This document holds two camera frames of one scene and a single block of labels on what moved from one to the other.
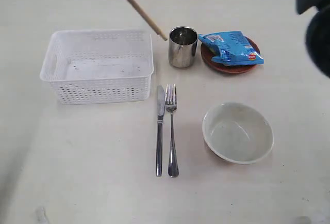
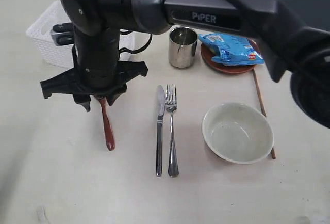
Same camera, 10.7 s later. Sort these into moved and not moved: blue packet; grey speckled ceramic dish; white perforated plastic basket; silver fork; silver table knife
Moved: white perforated plastic basket
Not moved: silver fork; silver table knife; grey speckled ceramic dish; blue packet
